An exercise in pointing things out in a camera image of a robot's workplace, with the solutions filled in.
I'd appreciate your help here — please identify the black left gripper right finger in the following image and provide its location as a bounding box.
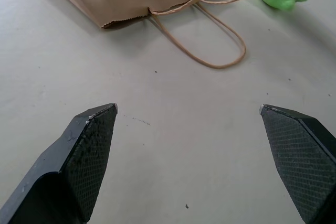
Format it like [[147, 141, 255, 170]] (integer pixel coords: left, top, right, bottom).
[[259, 104, 336, 224]]

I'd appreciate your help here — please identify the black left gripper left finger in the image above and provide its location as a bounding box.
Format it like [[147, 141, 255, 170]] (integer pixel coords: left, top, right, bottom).
[[0, 103, 119, 224]]

